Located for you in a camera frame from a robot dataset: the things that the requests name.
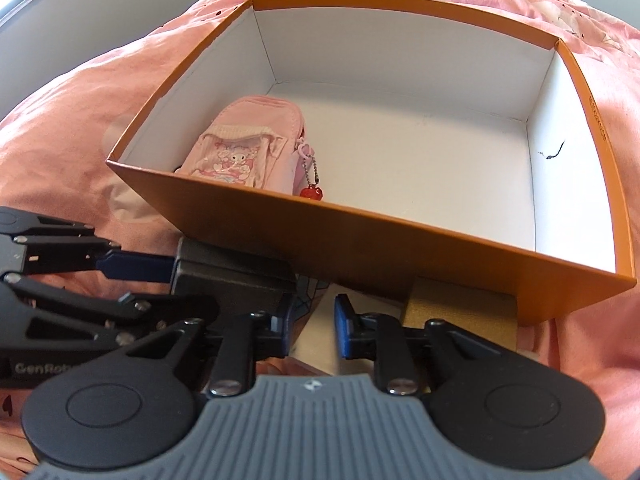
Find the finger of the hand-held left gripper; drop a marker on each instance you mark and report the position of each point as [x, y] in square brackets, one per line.
[190, 307]
[135, 267]

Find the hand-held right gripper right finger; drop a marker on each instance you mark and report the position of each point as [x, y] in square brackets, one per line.
[344, 330]

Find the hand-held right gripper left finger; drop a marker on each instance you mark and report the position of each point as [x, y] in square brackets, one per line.
[288, 330]

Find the dark grey box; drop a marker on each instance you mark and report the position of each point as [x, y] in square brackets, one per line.
[225, 270]

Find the orange cardboard box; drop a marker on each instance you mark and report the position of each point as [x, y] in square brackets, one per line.
[350, 245]

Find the textured metallic gift box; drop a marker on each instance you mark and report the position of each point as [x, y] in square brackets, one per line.
[460, 310]

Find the pink knitted cloth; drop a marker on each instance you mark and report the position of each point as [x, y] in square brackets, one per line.
[240, 140]

